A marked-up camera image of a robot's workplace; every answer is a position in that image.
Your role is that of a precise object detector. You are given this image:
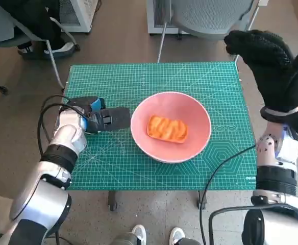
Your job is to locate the grey mesh office chair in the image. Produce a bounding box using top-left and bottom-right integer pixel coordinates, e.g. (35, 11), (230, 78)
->
(156, 0), (262, 63)

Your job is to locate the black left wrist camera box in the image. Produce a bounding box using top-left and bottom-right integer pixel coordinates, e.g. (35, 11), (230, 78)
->
(86, 107), (131, 135)

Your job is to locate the white vented cabinet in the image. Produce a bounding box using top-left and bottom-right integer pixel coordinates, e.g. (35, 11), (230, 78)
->
(146, 0), (183, 36)

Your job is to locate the rectangular striped toy bread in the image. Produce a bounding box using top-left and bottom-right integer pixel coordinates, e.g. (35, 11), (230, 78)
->
(146, 115), (189, 144)

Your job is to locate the green cutting mat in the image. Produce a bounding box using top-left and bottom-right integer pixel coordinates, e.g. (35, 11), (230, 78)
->
(63, 62), (257, 191)

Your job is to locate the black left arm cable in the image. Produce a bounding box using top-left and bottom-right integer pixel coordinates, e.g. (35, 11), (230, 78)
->
(37, 103), (70, 156)
(40, 94), (70, 120)

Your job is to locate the black table foot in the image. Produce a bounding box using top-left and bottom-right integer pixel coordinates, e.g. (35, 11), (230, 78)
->
(196, 190), (207, 210)
(108, 190), (119, 212)

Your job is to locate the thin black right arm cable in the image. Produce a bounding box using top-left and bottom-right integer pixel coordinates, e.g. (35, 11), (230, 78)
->
(199, 144), (256, 245)

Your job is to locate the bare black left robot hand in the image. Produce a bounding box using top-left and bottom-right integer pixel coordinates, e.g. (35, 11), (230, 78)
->
(66, 95), (107, 113)

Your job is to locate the person in white shoes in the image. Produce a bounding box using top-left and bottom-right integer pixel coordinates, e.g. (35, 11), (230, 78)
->
(113, 224), (201, 245)

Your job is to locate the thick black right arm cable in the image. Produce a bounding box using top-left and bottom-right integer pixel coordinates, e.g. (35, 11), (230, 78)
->
(208, 205), (298, 245)

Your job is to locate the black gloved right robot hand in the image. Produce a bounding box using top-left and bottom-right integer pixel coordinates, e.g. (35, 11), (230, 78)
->
(223, 29), (298, 113)

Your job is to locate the person in black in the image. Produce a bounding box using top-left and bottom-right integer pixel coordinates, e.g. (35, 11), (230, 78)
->
(0, 0), (76, 60)

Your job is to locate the white mesh-sided cabinet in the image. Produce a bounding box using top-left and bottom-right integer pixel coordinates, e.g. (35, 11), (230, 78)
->
(59, 0), (100, 33)

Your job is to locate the pink bowl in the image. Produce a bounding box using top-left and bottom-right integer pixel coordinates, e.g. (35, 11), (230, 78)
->
(130, 91), (212, 164)

